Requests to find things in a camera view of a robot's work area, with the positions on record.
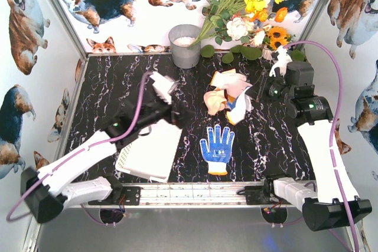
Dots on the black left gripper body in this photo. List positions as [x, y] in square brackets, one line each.
[179, 113]

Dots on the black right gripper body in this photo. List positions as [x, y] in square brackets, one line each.
[264, 88]

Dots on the blue dotted white glove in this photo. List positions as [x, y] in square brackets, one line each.
[239, 108]
[216, 149]

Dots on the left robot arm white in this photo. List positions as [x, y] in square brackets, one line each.
[41, 189]

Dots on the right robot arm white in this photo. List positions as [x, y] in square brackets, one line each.
[335, 202]

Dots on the white storage basket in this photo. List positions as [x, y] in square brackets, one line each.
[151, 155]

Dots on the small white flower pot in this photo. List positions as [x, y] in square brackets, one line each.
[267, 54]

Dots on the white glove orange cuff top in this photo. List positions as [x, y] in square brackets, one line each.
[231, 81]

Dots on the cream inside-out glove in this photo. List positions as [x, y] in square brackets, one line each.
[215, 101]

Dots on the grey metal bucket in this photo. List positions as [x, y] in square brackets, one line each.
[185, 49]

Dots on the artificial flower bouquet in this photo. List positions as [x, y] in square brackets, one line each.
[255, 23]

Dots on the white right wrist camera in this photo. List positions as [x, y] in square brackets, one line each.
[281, 59]

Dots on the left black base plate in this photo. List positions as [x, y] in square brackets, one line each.
[128, 195]

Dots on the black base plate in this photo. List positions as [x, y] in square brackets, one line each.
[257, 195]
[128, 195]

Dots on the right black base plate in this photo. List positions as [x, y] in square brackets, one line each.
[257, 195]

